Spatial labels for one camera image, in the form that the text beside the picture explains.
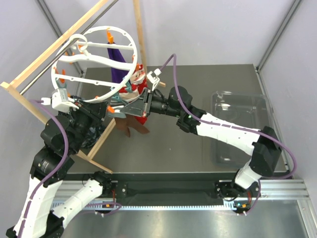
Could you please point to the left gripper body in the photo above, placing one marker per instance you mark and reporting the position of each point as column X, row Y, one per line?
column 88, row 113

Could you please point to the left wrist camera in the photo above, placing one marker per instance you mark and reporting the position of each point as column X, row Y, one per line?
column 59, row 101

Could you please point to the dark patterned shorts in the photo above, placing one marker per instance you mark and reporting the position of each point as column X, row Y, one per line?
column 92, row 129

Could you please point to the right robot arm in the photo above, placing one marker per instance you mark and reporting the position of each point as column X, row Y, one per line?
column 261, row 145

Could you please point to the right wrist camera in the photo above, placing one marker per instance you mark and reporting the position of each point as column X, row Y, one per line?
column 153, row 77

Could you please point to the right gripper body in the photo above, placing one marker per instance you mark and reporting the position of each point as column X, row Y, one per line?
column 148, row 99

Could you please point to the orange clip on towel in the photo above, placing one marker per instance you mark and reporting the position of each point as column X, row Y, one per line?
column 110, row 37

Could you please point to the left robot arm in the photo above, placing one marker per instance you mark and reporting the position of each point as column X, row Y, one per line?
column 63, row 137

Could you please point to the brown sock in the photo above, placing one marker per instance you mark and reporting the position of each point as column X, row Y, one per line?
column 137, row 124
column 123, row 125

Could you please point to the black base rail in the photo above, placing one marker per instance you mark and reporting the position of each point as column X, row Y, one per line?
column 176, row 189

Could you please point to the white round clip hanger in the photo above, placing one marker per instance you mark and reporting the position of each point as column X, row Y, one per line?
column 79, row 42

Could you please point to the teal clip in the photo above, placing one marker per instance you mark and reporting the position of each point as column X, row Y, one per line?
column 116, row 99
column 128, row 87

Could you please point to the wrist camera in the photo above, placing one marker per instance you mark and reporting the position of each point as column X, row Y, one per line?
column 59, row 101
column 153, row 77

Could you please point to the red santa sock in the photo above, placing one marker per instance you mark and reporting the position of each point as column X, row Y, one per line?
column 129, row 97
column 139, row 78

